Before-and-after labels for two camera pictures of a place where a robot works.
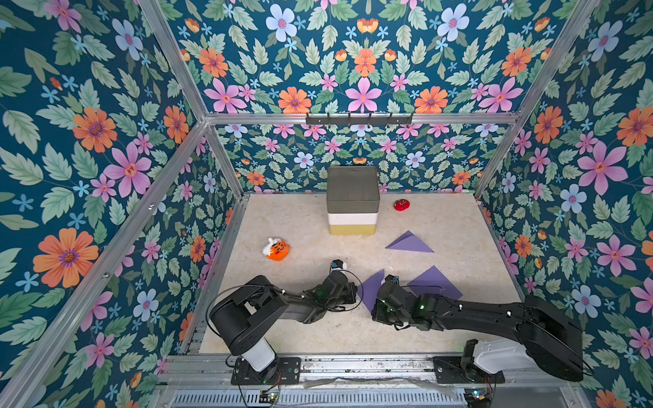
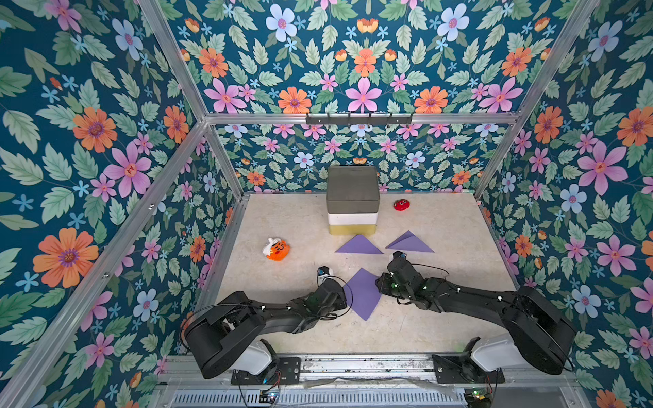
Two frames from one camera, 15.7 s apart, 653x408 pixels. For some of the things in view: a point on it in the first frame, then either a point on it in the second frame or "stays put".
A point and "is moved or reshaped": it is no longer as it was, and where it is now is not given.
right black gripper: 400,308 to 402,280
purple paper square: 431,281 is moved or reshaped
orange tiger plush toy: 276,249 stays put
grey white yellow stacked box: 352,200 stays put
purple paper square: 408,240 stays put
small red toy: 401,205 stays put
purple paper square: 368,291 to 359,244
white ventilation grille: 320,398 stays put
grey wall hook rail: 359,119 stays put
